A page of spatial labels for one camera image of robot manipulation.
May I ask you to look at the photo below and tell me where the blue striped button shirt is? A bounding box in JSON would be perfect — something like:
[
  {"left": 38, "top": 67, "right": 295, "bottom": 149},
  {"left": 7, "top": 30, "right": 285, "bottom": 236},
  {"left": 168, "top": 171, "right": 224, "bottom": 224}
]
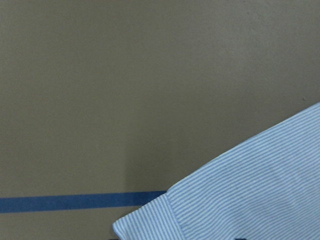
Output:
[{"left": 112, "top": 104, "right": 320, "bottom": 240}]

